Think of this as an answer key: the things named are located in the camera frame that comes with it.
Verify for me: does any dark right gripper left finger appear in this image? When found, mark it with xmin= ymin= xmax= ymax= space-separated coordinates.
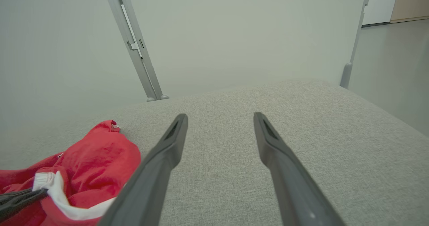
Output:
xmin=97 ymin=113 xmax=189 ymax=226

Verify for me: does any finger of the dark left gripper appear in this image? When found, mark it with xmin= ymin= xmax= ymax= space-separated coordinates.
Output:
xmin=0 ymin=187 xmax=49 ymax=221

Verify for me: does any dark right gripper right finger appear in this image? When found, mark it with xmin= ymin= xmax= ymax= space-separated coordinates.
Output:
xmin=253 ymin=112 xmax=346 ymax=226

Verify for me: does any plain red white-trimmed garment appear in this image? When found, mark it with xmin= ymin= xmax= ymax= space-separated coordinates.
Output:
xmin=0 ymin=120 xmax=141 ymax=226

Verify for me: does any light wooden door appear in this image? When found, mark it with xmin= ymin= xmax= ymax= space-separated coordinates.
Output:
xmin=390 ymin=0 xmax=429 ymax=23

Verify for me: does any grey partition post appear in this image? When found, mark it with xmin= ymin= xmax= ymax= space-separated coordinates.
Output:
xmin=102 ymin=0 xmax=156 ymax=102
xmin=340 ymin=0 xmax=372 ymax=89
xmin=116 ymin=0 xmax=170 ymax=100

